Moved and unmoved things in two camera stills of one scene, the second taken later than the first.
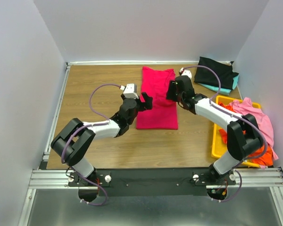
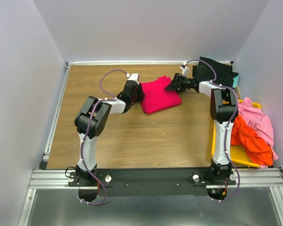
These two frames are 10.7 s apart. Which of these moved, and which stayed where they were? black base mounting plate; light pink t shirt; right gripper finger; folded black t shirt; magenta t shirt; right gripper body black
Moved: magenta t shirt; right gripper finger; right gripper body black
Stayed: folded black t shirt; black base mounting plate; light pink t shirt
